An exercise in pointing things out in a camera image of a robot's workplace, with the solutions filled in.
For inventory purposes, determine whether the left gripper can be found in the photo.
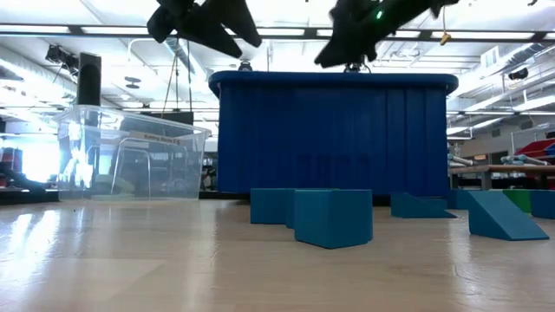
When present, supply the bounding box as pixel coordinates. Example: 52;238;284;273
146;0;264;60

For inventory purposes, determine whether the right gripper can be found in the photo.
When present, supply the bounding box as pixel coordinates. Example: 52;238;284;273
314;0;394;69

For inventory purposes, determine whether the large blue plastic bin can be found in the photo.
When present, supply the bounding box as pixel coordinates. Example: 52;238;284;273
207;70;460;197

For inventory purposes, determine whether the clear plastic block container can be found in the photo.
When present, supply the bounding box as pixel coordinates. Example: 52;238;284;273
54;103;212;203

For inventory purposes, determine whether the black ceiling column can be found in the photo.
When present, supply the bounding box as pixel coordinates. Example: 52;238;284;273
76;52;102;107

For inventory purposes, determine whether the blue wedge block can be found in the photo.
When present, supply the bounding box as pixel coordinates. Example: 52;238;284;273
467;190;551;242
389;192;458;219

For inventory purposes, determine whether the wooden background table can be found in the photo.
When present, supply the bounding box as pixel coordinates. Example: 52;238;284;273
448;164;555;191

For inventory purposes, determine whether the red storage bin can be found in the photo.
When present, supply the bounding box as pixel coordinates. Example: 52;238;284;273
515;138;555;159

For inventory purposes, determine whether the green block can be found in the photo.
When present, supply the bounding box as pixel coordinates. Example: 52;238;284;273
502;189;532;214

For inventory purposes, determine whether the yellow hanging cord plug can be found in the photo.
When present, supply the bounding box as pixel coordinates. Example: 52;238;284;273
440;6;452;47

